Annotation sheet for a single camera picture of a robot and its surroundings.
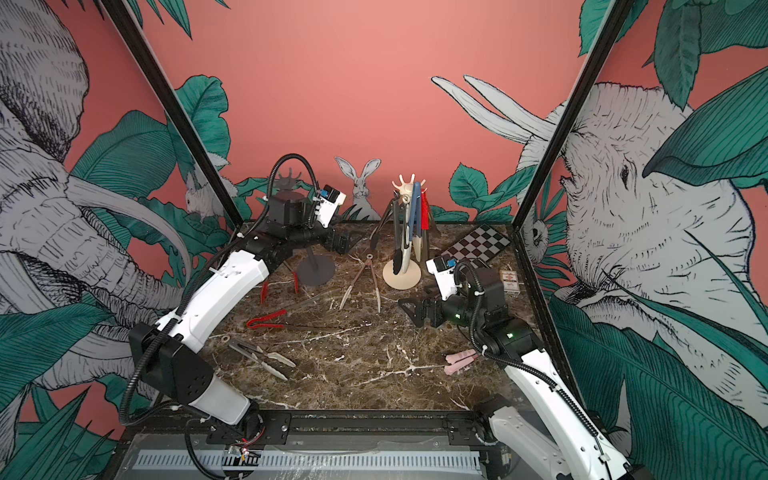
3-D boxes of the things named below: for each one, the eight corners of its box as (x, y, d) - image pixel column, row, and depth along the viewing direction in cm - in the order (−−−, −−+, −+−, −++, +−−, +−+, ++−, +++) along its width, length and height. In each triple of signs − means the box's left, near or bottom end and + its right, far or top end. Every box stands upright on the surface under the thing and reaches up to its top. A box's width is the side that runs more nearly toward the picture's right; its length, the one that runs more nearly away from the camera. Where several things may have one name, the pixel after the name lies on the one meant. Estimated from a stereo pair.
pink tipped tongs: (446, 376, 85) (449, 370, 81) (441, 362, 87) (443, 356, 83) (475, 366, 87) (480, 360, 82) (469, 353, 89) (473, 346, 85)
